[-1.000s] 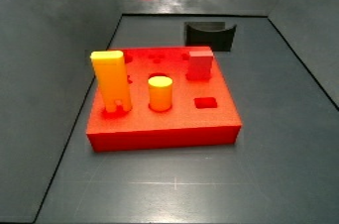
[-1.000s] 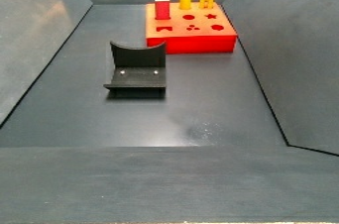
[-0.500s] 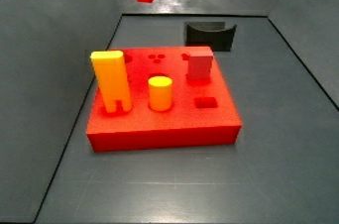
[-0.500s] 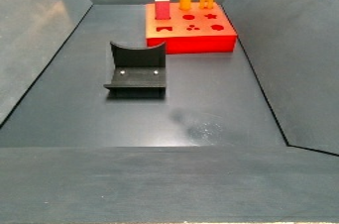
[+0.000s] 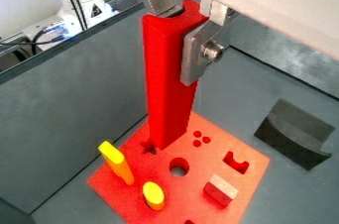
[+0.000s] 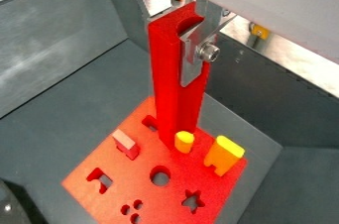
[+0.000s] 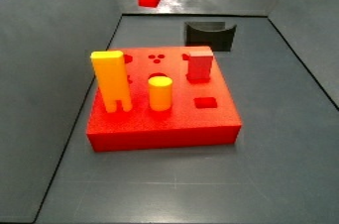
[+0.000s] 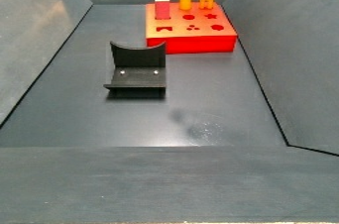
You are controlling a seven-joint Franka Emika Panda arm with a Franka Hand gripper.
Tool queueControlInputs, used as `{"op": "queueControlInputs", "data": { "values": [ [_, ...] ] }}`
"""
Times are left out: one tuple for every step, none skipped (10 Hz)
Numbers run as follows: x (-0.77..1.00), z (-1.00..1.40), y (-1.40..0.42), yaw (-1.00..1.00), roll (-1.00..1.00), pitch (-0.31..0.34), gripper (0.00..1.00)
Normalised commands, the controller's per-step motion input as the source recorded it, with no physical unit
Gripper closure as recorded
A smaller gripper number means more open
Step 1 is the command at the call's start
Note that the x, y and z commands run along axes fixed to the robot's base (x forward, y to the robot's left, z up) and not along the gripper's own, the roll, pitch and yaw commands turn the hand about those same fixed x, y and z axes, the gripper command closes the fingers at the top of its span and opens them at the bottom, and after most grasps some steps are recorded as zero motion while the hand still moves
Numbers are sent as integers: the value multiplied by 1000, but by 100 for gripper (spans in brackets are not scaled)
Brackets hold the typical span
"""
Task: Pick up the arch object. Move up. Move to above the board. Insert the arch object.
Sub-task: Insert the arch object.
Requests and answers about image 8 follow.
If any red yellow shape board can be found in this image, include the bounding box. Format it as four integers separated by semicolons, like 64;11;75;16
146;2;238;55

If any red rectangular peg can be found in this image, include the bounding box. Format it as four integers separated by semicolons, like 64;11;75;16
155;0;171;20

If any black curved holder bracket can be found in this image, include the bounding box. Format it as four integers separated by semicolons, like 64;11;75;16
104;42;167;91

